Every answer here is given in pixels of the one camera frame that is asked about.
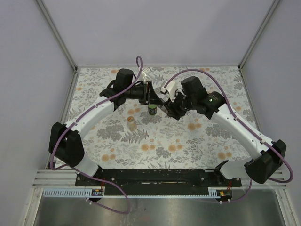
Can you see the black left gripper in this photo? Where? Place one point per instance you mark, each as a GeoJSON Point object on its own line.
{"type": "Point", "coordinates": [149, 96]}

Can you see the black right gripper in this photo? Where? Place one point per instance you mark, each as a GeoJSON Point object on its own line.
{"type": "Point", "coordinates": [171, 107]}

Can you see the green pill bottle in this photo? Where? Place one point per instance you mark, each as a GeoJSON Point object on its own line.
{"type": "Point", "coordinates": [152, 109]}

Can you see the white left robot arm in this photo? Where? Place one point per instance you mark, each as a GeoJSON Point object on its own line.
{"type": "Point", "coordinates": [66, 139]}

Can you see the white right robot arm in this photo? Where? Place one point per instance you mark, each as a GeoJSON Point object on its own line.
{"type": "Point", "coordinates": [266, 155]}

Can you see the clear pill bottle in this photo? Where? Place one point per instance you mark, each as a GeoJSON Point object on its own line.
{"type": "Point", "coordinates": [131, 123]}

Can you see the floral table mat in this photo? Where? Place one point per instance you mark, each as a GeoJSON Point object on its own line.
{"type": "Point", "coordinates": [163, 142]}

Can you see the left aluminium corner post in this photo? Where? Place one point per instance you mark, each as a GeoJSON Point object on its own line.
{"type": "Point", "coordinates": [49, 20]}

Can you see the aluminium corner post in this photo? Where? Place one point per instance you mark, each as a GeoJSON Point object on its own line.
{"type": "Point", "coordinates": [49, 20]}
{"type": "Point", "coordinates": [268, 16]}

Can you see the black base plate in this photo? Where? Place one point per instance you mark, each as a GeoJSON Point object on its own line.
{"type": "Point", "coordinates": [159, 179]}

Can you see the white cable duct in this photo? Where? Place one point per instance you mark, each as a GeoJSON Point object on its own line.
{"type": "Point", "coordinates": [132, 193]}

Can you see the aluminium frame rail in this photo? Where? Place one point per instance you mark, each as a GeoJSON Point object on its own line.
{"type": "Point", "coordinates": [55, 179]}

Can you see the right aluminium corner post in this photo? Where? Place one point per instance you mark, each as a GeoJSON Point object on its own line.
{"type": "Point", "coordinates": [268, 16]}

